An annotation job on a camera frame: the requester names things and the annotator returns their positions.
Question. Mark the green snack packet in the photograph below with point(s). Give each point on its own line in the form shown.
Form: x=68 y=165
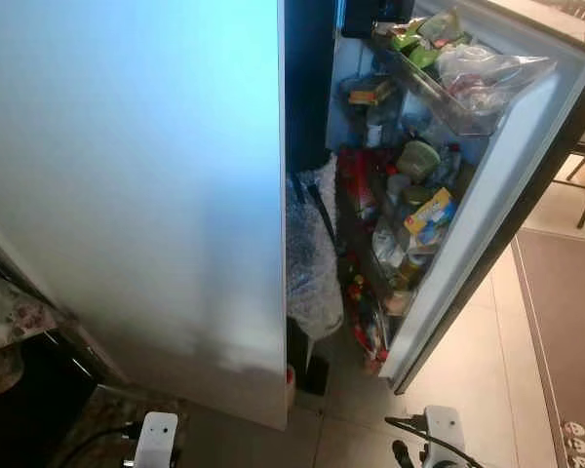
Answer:
x=414 y=44

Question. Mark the floral beige cloth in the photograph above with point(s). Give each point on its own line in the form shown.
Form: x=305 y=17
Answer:
x=10 y=317

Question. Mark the black cabinet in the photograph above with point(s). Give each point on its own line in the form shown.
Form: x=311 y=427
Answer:
x=29 y=419

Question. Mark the clear plastic door bin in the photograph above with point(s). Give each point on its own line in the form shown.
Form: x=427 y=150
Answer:
x=419 y=88

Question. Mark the yellow blue carton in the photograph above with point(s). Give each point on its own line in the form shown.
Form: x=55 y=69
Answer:
x=434 y=214

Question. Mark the clear bag red food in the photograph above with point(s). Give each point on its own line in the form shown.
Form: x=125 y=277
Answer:
x=483 y=78

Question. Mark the white bottle red cap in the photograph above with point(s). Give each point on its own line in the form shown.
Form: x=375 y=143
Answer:
x=292 y=375

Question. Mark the fridge door with bins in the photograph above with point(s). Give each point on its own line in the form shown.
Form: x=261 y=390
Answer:
x=507 y=195

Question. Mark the patterned brown rug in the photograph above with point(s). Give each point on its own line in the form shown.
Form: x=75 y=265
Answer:
x=88 y=419

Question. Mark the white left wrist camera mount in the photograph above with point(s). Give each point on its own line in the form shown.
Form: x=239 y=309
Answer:
x=158 y=439

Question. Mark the brown floor mat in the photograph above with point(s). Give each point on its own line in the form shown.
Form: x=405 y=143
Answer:
x=565 y=331

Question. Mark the plain grey fridge door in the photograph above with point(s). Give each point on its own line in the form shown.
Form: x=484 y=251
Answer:
x=127 y=195

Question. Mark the yellow green box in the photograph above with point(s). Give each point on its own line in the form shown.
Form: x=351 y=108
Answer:
x=370 y=93

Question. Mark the red plastic package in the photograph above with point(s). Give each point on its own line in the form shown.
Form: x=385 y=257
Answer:
x=356 y=185

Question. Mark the green lid jar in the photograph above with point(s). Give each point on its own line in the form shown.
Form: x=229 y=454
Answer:
x=419 y=161

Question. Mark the gold lid glass jar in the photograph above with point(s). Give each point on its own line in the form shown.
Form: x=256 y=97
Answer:
x=414 y=273

